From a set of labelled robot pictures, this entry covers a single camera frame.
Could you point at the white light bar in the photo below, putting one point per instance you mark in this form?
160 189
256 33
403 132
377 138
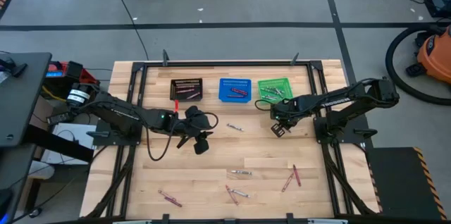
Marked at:
327 222
134 222

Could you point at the red black power station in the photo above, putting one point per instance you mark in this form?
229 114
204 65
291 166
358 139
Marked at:
58 79

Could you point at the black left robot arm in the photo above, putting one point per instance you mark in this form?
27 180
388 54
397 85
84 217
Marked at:
123 113

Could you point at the dark desk panel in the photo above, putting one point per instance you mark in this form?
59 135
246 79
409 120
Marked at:
14 181

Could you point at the green plastic basket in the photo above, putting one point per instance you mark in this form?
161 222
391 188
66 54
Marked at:
287 83

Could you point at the orange shop vacuum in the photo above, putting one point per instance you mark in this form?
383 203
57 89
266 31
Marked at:
388 63

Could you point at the black power adapter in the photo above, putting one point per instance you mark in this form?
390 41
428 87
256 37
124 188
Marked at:
60 118

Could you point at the black desk top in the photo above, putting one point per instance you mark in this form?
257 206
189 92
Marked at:
24 100

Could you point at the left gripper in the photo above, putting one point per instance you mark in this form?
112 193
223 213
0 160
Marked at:
195 122

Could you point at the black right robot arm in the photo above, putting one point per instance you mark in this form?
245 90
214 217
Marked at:
331 102

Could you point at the blue plastic basket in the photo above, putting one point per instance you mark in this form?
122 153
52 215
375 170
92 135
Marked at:
225 85

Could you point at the white box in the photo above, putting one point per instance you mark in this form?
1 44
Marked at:
70 130

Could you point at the orange vacuum cleaner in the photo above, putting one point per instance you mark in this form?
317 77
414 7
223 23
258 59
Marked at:
437 55

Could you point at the black aluminium table frame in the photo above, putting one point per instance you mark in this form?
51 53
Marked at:
211 63

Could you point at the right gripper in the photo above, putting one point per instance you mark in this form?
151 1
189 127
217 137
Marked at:
287 109

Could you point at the black chair wheel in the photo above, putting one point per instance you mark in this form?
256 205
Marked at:
36 212

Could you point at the black desk leg bar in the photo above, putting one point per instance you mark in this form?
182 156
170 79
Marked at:
60 143

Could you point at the black plastic basket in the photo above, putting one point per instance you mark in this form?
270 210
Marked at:
176 97

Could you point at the red tape tab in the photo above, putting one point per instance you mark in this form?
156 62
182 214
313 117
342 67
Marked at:
176 106

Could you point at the black desk device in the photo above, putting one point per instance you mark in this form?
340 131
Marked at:
17 70

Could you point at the red crayon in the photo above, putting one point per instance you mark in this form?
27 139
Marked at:
242 93
235 96
173 201
237 90
297 175

